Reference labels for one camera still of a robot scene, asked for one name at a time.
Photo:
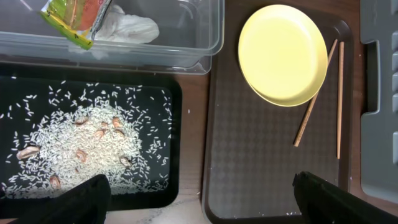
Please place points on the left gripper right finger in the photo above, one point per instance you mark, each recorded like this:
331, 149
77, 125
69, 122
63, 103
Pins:
322, 202

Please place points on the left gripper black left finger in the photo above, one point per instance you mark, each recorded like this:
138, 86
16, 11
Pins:
86, 203

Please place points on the wooden chopstick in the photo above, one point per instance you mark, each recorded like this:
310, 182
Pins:
340, 98
311, 104

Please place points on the yellow plate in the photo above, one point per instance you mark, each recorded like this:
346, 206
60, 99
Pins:
282, 55

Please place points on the white napkin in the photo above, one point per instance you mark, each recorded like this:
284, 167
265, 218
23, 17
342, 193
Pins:
118, 26

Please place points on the green orange snack wrapper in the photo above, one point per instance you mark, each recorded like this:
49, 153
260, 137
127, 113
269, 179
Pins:
77, 20

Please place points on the black food waste tray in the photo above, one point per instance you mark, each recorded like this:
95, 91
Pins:
174, 140

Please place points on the grey dishwasher rack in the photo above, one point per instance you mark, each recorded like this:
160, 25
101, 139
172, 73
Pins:
378, 19

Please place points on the clear plastic waste bin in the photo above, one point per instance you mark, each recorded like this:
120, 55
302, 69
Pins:
165, 36

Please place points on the rice and food scraps pile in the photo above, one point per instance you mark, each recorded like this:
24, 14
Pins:
57, 134

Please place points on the dark brown serving tray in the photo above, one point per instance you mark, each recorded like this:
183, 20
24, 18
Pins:
250, 160

